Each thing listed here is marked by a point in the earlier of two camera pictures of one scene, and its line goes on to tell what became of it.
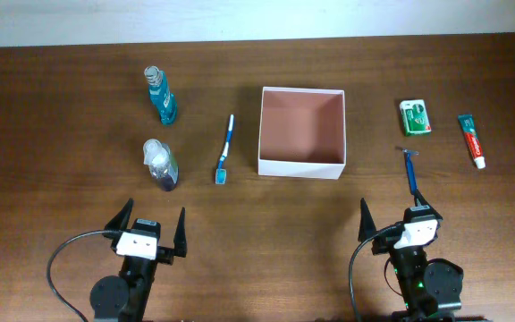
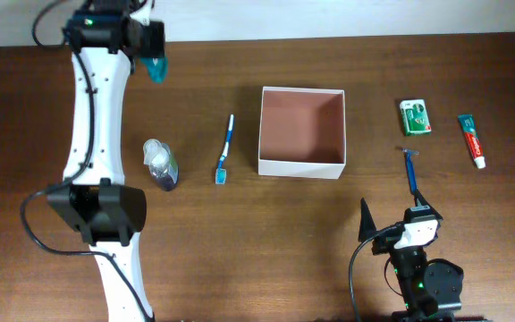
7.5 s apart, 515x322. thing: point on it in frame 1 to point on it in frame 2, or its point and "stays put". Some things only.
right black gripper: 367,224 stays put
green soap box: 415,117 stays put
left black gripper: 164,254 to 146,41
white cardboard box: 302,132 stays put
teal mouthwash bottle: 163,100 to 157,68
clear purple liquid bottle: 162,164 stays put
